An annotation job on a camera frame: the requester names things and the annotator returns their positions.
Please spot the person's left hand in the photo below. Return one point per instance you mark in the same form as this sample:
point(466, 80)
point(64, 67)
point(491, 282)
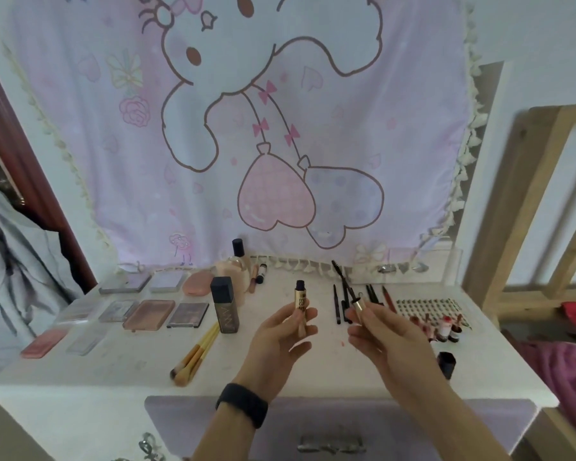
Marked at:
point(269, 355)

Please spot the person's right hand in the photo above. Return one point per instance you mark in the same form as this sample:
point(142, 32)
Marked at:
point(403, 355)

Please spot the false eyelash tray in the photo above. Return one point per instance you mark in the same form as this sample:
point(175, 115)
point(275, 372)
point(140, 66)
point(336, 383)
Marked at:
point(432, 307)

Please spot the red makeup pencil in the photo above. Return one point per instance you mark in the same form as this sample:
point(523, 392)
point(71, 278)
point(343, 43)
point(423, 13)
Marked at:
point(389, 300)

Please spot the gold cap mascara wand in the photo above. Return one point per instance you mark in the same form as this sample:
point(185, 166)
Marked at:
point(360, 309)

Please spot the dark square foundation bottle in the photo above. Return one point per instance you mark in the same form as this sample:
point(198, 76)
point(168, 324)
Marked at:
point(224, 307)

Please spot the gold makeup pen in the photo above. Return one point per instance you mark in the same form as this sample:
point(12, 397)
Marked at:
point(300, 297)

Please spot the short black makeup pencil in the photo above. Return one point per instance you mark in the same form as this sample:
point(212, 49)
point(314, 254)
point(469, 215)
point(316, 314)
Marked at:
point(368, 293)

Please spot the long black makeup pencil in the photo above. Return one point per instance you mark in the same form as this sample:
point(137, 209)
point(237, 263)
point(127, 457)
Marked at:
point(345, 302)

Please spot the pink concealer tube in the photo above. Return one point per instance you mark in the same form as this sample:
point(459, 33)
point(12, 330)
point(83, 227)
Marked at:
point(253, 278)

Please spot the small pale tube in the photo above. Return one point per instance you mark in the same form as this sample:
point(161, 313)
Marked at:
point(261, 273)

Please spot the peach pump bottle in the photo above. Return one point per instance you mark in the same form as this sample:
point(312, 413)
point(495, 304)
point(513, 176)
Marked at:
point(230, 278)

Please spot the pink rounded compact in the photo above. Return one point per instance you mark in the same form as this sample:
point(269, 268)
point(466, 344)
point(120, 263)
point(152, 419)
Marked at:
point(199, 283)

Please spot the purple drawer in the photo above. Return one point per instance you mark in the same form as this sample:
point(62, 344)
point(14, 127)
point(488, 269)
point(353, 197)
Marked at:
point(197, 427)

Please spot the small grey square palette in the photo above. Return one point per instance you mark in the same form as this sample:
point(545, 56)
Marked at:
point(167, 281)

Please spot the brown blush palette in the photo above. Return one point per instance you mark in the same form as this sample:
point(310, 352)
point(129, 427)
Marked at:
point(149, 315)

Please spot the silver square palette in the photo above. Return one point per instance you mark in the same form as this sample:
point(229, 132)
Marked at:
point(117, 311)

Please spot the clear square palette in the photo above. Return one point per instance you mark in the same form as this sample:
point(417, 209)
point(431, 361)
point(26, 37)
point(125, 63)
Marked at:
point(86, 341)

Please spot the pink blush compact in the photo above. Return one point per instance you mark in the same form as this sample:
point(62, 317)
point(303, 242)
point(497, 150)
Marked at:
point(43, 343)

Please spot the white dressing table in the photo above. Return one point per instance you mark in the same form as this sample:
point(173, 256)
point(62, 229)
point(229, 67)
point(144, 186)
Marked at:
point(125, 369)

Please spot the black smartwatch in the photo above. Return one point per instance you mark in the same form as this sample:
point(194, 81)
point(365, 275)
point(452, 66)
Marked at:
point(242, 405)

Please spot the silver oval metal fitting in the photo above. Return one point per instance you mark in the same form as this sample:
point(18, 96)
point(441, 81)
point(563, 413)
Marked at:
point(420, 267)
point(386, 268)

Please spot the purple bed sheet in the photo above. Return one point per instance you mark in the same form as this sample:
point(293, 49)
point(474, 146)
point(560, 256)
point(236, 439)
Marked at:
point(566, 379)

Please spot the pink cartoon cloth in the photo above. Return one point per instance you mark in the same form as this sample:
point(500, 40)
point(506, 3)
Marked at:
point(101, 187)

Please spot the white hanging garment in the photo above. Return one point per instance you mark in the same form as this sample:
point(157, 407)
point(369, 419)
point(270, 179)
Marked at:
point(19, 283)

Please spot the dark red wooden door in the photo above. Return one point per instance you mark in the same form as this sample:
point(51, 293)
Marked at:
point(29, 187)

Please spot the wooden bed frame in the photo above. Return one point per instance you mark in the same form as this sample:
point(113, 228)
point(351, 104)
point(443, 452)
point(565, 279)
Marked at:
point(499, 211)

